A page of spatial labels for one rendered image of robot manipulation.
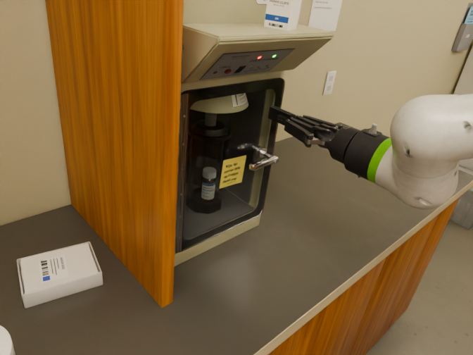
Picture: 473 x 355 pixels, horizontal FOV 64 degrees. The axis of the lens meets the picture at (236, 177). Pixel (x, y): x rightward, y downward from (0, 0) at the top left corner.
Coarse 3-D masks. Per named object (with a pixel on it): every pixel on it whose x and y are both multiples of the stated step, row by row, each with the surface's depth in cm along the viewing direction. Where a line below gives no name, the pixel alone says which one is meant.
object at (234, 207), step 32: (192, 96) 73; (224, 96) 79; (256, 96) 86; (192, 128) 77; (224, 128) 83; (256, 128) 91; (192, 160) 81; (224, 160) 88; (256, 160) 96; (192, 192) 85; (224, 192) 93; (256, 192) 102; (192, 224) 90; (224, 224) 99
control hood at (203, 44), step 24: (192, 24) 67; (216, 24) 70; (240, 24) 73; (192, 48) 64; (216, 48) 60; (240, 48) 64; (264, 48) 69; (288, 48) 74; (312, 48) 80; (192, 72) 66; (264, 72) 81
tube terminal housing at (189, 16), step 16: (192, 0) 66; (208, 0) 68; (224, 0) 70; (240, 0) 73; (192, 16) 67; (208, 16) 69; (224, 16) 72; (240, 16) 74; (256, 16) 77; (208, 80) 76; (224, 80) 79; (240, 80) 82; (256, 224) 112; (208, 240) 99; (224, 240) 104; (176, 256) 93; (192, 256) 97
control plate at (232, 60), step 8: (224, 56) 64; (232, 56) 66; (240, 56) 67; (248, 56) 69; (256, 56) 71; (264, 56) 72; (280, 56) 76; (216, 64) 66; (224, 64) 68; (232, 64) 69; (240, 64) 71; (248, 64) 73; (256, 64) 75; (264, 64) 76; (272, 64) 79; (208, 72) 68; (224, 72) 71; (232, 72) 73; (240, 72) 75; (248, 72) 77; (256, 72) 79
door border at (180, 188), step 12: (180, 108) 72; (180, 120) 74; (180, 132) 75; (180, 144) 76; (180, 156) 78; (180, 168) 79; (180, 180) 81; (180, 192) 82; (180, 204) 84; (180, 216) 86; (180, 228) 87; (180, 240) 89
